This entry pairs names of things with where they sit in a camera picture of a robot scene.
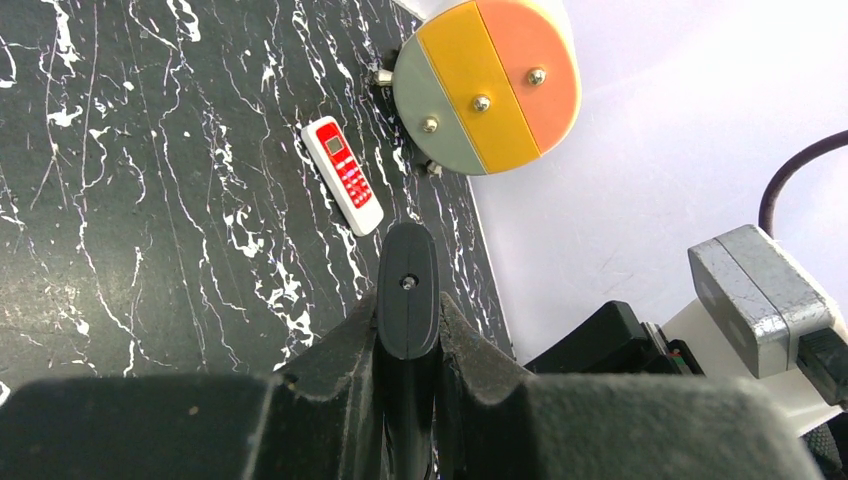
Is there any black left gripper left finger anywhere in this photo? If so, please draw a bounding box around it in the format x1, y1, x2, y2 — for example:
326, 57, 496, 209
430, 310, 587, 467
1, 293, 383, 479

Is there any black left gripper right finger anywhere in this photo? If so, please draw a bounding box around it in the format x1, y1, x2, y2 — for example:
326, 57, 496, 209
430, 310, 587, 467
435, 294, 820, 479

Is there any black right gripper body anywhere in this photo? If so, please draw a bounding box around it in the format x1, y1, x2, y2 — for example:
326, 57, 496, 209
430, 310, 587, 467
524, 301, 704, 375

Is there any white remote control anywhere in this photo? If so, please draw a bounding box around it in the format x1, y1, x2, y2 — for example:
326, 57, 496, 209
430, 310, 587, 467
301, 116, 384, 237

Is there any round orange drawer cabinet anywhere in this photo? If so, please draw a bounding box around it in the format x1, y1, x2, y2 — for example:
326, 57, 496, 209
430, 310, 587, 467
372, 1, 582, 176

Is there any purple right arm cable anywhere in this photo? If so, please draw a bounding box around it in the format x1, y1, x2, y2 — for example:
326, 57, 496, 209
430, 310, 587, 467
757, 129, 848, 240

